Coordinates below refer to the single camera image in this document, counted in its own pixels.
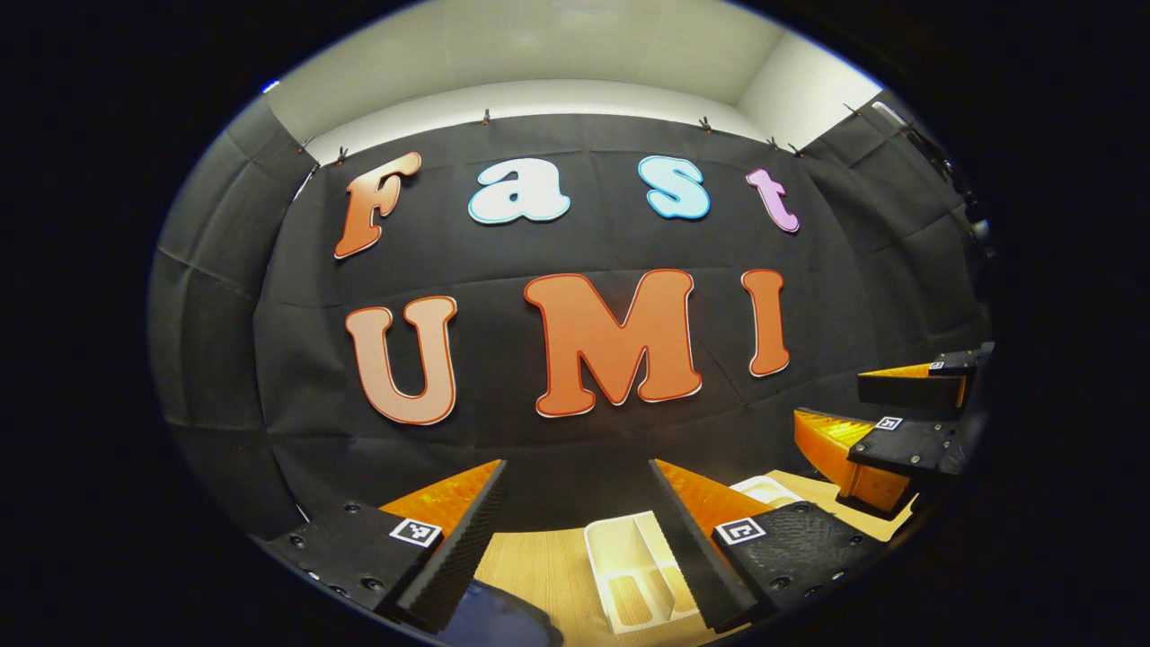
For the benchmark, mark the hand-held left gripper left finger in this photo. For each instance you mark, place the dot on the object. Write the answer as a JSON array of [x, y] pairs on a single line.
[[458, 548]]

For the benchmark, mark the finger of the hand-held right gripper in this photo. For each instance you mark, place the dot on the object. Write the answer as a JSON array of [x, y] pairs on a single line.
[[907, 449], [907, 388]]

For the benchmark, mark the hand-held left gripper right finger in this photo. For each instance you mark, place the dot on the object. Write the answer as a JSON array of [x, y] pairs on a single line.
[[692, 548]]

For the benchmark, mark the white bookshelf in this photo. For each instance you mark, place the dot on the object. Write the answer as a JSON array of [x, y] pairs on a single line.
[[620, 548]]

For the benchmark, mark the blue schoolbag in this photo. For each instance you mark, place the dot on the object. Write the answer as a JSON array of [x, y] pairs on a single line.
[[499, 620]]

